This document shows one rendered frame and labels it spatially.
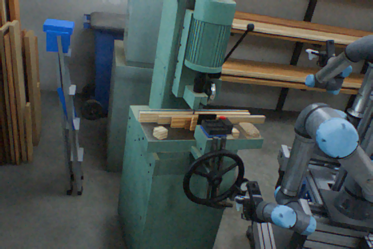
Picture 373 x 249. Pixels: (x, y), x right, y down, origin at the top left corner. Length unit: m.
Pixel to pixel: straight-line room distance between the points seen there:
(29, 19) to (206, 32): 2.67
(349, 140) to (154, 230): 1.12
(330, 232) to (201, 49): 0.96
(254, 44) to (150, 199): 2.86
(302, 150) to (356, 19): 3.56
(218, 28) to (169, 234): 1.08
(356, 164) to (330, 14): 3.43
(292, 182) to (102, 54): 2.37
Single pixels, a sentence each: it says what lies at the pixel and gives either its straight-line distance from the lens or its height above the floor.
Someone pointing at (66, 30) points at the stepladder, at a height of 1.14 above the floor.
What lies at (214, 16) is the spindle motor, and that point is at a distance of 1.57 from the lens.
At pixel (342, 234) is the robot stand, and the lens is 1.74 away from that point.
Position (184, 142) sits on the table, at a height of 0.89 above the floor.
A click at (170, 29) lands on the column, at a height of 1.31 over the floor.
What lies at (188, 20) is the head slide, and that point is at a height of 1.38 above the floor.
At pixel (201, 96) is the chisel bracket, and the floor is 1.07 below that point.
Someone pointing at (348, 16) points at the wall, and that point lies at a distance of 4.76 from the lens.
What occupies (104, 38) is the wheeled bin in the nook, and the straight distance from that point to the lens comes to 3.37.
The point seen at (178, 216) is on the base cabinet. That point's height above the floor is 0.44.
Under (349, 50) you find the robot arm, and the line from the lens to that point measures 1.97.
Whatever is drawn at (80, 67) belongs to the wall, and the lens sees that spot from 4.09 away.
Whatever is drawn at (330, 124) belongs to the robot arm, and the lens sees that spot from 1.21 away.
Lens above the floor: 1.70
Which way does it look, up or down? 27 degrees down
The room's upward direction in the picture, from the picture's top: 11 degrees clockwise
